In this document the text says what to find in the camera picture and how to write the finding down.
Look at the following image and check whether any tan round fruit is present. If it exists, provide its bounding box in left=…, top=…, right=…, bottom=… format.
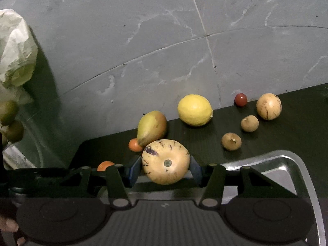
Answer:
left=256, top=93, right=282, bottom=121

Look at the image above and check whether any white plastic bag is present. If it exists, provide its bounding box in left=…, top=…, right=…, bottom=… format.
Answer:
left=1, top=9, right=38, bottom=105

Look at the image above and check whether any black table mat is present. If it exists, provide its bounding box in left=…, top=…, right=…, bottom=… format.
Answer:
left=69, top=83, right=328, bottom=198

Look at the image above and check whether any silver metal tray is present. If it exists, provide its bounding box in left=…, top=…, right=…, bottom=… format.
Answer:
left=222, top=150, right=327, bottom=245

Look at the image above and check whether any orange red small fruit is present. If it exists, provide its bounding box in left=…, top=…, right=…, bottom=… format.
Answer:
left=97, top=161, right=115, bottom=172

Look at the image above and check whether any red cherry tomato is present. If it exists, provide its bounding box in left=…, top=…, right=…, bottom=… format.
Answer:
left=235, top=93, right=248, bottom=107

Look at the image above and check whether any small brown longan upper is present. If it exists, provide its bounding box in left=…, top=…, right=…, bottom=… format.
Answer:
left=241, top=115, right=259, bottom=132

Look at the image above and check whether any yellow lemon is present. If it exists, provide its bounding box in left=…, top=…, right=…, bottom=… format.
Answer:
left=177, top=95, right=213, bottom=126

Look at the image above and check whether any green pear lower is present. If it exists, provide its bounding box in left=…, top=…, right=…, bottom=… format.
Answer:
left=5, top=120, right=24, bottom=143

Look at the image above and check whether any orange kumquat near mango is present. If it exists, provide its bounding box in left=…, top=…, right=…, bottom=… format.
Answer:
left=128, top=138, right=144, bottom=153

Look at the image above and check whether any small brown longan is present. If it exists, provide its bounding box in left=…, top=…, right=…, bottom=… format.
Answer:
left=221, top=133, right=242, bottom=151
left=241, top=115, right=259, bottom=132

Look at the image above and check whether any person hand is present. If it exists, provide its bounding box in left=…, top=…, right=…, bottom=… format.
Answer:
left=0, top=215, right=26, bottom=246

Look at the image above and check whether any small brown longan lower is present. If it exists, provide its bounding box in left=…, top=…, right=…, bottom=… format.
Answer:
left=221, top=133, right=242, bottom=151

